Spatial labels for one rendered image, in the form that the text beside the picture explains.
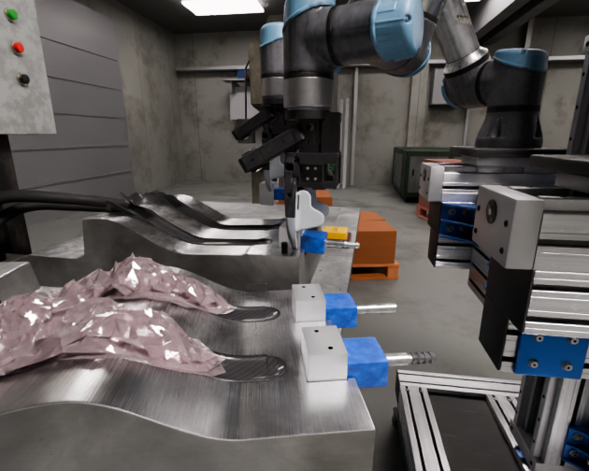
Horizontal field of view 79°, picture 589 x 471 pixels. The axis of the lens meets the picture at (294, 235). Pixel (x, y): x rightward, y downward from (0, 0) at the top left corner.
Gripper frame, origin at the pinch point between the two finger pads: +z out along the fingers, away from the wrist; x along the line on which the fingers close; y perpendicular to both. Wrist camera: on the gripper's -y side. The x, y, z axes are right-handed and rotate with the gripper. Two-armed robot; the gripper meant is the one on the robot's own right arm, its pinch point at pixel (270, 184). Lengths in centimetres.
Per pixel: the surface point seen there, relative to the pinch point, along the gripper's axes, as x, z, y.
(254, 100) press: 305, -47, -100
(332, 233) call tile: -0.7, 11.5, 15.7
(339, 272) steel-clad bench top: -18.2, 14.9, 19.1
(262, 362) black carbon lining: -57, 10, 15
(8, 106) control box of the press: -1, -20, -73
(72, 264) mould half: -36.3, 9.9, -26.5
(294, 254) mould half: -35.2, 5.8, 13.3
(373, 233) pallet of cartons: 178, 59, 29
